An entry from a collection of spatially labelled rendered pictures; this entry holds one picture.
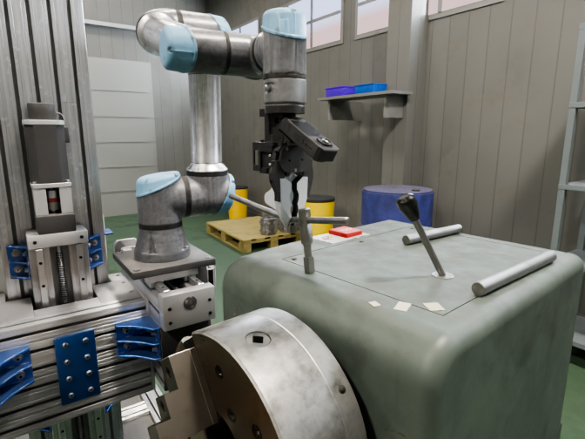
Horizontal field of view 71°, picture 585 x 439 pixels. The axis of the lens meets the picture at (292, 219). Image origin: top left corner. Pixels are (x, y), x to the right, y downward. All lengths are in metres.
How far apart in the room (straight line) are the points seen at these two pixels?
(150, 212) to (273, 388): 0.73
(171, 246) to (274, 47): 0.63
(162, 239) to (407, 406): 0.78
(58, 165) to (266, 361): 0.81
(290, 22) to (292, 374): 0.53
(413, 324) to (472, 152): 3.79
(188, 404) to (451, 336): 0.35
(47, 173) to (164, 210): 0.29
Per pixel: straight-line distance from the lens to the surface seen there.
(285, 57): 0.72
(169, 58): 0.77
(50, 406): 1.23
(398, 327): 0.58
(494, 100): 4.24
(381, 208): 3.74
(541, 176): 4.03
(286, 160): 0.71
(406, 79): 4.49
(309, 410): 0.53
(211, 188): 1.16
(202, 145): 1.16
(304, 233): 0.72
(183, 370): 0.61
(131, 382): 1.26
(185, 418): 0.61
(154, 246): 1.15
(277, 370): 0.53
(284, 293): 0.70
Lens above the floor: 1.50
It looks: 12 degrees down
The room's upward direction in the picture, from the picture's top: straight up
